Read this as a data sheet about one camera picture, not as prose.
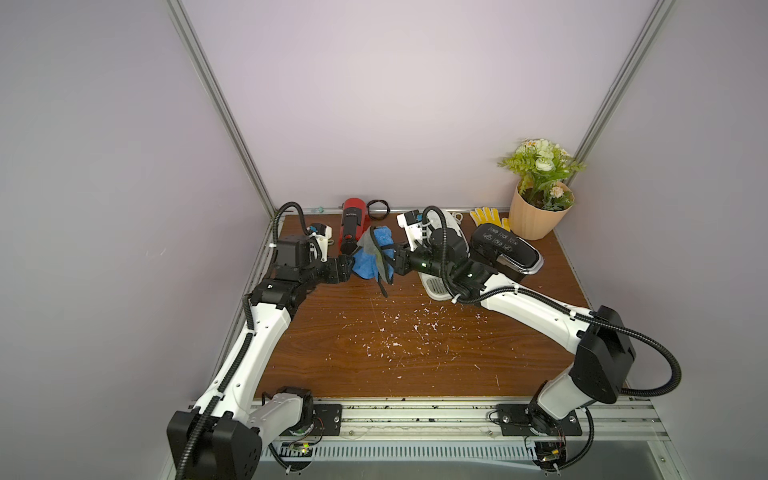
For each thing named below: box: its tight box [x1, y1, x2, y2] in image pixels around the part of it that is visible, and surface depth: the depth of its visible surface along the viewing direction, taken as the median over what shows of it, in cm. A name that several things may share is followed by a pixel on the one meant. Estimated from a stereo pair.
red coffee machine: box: [338, 198, 370, 256], surface depth 95 cm
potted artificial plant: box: [497, 138, 586, 241], surface depth 102 cm
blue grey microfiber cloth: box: [352, 226, 394, 298], surface depth 71 cm
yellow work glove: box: [469, 206, 511, 232], surface depth 121 cm
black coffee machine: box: [469, 223, 545, 282], surface depth 81 cm
